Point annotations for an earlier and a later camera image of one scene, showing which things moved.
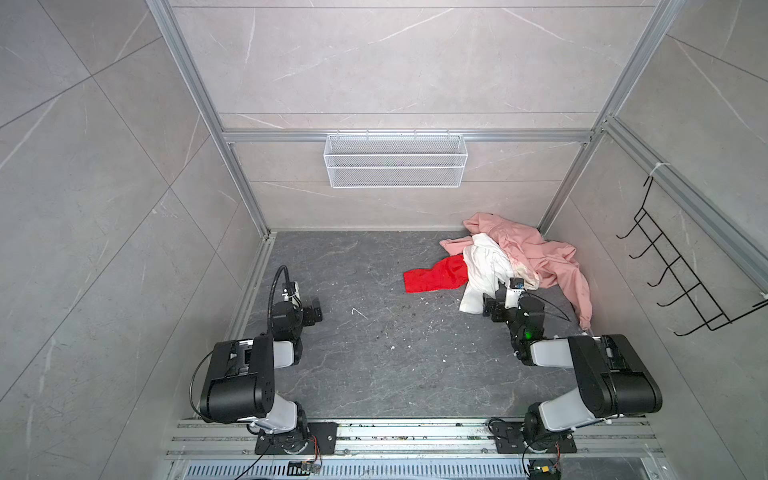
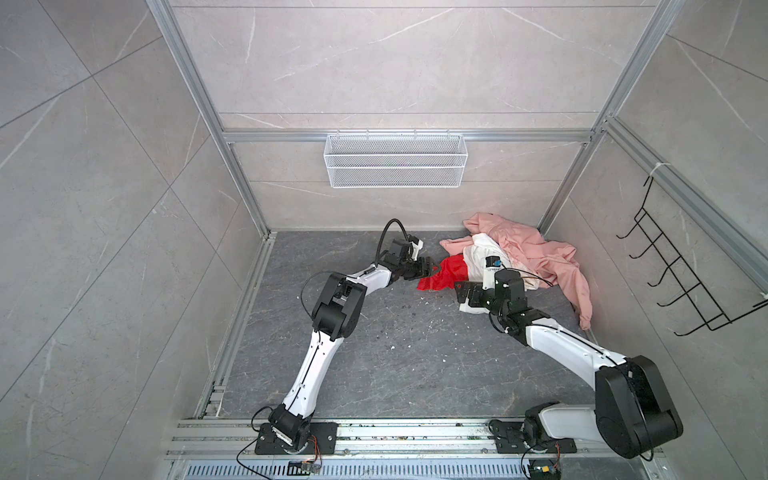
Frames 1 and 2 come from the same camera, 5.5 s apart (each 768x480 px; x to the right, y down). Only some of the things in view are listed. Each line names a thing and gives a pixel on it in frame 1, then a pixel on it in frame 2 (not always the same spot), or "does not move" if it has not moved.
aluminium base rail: (226, 449) does not move
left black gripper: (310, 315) → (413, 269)
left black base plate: (319, 438) does not move
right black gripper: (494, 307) → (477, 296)
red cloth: (447, 273) does not move
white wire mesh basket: (390, 161) does not move
